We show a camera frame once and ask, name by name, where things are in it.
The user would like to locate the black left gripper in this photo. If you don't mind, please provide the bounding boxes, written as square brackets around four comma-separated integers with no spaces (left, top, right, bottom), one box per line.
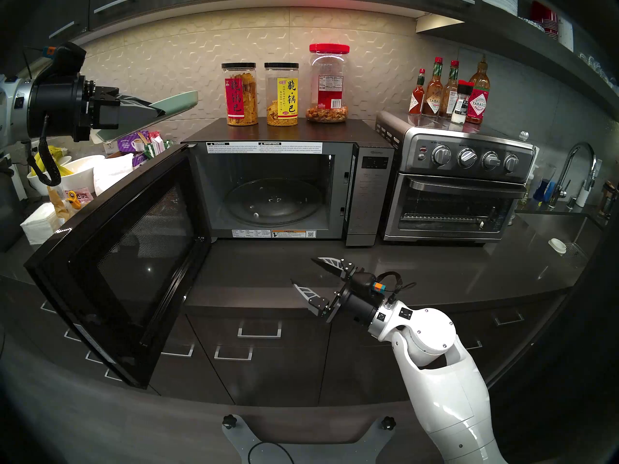
[28,74,166,142]

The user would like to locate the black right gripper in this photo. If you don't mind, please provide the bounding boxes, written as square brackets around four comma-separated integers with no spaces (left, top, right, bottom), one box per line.
[290,257,387,326]

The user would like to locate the light green plate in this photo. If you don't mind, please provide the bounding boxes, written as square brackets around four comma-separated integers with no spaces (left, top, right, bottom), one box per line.
[93,91,199,144]

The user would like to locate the black microwave oven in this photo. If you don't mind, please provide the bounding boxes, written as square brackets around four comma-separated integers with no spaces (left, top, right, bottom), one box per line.
[24,119,395,389]

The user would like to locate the glass microwave turntable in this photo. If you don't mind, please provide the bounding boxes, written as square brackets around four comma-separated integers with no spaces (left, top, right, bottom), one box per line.
[223,178,324,228]

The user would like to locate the purple snack bag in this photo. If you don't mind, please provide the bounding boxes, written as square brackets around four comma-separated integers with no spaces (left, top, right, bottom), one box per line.
[118,131,150,166]

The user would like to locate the green red tea packets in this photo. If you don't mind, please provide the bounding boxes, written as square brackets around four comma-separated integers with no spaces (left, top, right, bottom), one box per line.
[143,132,175,159]

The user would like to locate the white paper bag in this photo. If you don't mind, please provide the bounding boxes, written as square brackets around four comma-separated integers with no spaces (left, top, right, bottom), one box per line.
[93,153,134,196]

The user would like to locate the large white bowl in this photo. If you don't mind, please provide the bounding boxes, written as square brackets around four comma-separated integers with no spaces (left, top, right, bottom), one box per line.
[60,155,106,193]

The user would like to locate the yellow banana bunch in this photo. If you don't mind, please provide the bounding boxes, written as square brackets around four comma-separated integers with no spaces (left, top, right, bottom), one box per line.
[33,146,73,174]

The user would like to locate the dark lower drawer cabinet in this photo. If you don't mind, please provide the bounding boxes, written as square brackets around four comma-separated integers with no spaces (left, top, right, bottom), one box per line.
[0,275,576,410]

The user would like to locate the snack jar pink label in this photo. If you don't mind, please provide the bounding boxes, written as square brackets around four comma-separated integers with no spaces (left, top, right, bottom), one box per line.
[221,63,258,127]

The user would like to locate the brown snack packet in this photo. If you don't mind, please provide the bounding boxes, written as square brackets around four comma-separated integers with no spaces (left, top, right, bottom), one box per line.
[47,185,73,220]

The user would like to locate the bananas in white bowl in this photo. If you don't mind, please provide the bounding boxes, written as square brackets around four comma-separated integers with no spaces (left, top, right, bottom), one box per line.
[27,156,73,194]

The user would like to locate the stainless steel toaster oven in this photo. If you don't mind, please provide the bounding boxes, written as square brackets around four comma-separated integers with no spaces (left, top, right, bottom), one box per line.
[376,111,537,244]

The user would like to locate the white napkin stack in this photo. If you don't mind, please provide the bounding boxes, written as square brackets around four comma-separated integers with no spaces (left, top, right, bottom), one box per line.
[20,202,66,245]

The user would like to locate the snack jar yellow label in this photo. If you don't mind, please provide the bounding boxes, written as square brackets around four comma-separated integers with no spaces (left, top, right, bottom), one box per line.
[264,62,299,127]

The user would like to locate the black countertop appliance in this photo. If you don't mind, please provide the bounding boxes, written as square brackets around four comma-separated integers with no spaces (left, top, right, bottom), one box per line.
[0,154,25,250]

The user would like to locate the clear jar red lid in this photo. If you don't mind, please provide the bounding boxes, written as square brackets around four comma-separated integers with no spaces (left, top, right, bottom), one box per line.
[306,43,350,124]

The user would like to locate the small red hot sauce bottle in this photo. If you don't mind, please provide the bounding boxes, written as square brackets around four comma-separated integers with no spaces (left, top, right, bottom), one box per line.
[409,68,427,116]

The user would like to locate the brown sauce bottle Tabasco label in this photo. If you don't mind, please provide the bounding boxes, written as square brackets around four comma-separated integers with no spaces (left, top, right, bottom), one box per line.
[422,57,444,118]

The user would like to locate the large orange Tabasco bottle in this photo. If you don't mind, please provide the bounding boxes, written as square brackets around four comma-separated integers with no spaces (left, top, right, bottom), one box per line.
[467,55,490,125]

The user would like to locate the stainless steel sink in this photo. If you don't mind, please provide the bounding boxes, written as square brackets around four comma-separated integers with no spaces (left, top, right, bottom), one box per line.
[515,212,603,270]

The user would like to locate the chrome kitchen faucet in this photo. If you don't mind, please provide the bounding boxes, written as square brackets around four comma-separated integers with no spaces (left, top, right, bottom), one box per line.
[549,142,598,210]

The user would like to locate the brown bottle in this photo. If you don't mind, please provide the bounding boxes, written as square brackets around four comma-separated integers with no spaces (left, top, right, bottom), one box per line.
[599,180,619,218]

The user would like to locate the red cup stack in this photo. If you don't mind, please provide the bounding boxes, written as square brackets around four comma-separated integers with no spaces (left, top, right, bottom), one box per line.
[530,1,559,36]

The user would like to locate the white cup stack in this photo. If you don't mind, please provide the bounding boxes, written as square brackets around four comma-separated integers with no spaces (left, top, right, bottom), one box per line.
[557,17,575,52]

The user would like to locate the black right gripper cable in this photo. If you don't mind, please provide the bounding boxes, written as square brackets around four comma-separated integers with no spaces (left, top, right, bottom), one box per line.
[377,271,416,304]

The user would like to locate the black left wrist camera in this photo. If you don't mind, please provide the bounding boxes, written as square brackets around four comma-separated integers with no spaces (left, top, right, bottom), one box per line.
[41,43,87,84]

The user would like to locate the thin black camera cable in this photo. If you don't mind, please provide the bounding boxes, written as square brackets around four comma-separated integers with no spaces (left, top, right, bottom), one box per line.
[22,45,49,79]

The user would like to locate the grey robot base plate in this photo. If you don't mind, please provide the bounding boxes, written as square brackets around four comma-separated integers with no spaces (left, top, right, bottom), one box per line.
[222,415,397,464]

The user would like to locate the black base cable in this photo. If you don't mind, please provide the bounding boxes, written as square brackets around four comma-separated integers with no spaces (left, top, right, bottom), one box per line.
[248,441,295,464]

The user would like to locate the dark wall shelf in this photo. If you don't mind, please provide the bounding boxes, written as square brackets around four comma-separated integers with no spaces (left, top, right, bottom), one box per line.
[415,13,619,124]

